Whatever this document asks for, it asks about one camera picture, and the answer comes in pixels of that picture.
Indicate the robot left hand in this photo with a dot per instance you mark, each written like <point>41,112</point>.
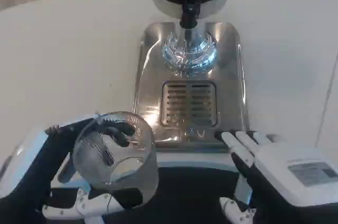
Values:
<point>34,171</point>

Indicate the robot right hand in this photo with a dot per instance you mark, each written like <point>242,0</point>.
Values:
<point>280,173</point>

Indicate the steel drip tray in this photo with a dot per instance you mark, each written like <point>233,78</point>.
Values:
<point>149,89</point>

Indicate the clear ribbed glass cup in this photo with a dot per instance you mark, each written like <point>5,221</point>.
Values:
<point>137,167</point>

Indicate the robot torso white and black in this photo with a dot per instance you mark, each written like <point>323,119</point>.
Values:
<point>195,195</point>

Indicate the slotted steel drip grid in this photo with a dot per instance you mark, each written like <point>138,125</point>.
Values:
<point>188,103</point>

